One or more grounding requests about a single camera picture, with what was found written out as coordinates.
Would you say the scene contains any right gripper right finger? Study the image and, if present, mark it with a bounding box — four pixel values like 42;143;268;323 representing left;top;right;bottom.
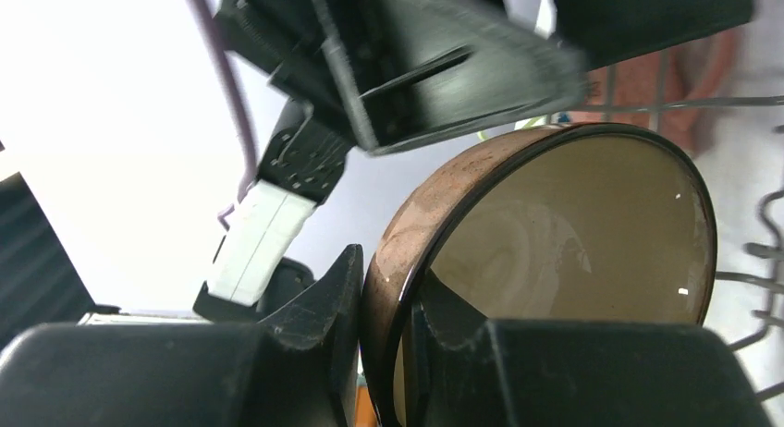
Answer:
406;304;770;426

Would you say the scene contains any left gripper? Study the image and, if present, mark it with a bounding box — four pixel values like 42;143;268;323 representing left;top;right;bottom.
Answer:
214;0;589;157

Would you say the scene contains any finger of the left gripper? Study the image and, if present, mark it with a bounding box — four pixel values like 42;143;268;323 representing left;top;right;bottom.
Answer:
553;0;753;69

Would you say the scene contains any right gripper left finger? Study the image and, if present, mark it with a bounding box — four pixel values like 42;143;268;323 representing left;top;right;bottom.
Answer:
1;245;363;426

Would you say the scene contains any pink polka dot plate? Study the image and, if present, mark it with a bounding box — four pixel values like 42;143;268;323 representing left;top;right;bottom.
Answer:
570;27;741;157

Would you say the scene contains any brown floral mug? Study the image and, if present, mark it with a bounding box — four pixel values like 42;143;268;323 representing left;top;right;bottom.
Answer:
361;123;717;426

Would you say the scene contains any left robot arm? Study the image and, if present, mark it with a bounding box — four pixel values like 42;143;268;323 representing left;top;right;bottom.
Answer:
190;0;753;318

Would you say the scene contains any grey wire dish rack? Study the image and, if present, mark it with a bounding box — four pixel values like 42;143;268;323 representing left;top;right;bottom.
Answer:
566;42;783;421

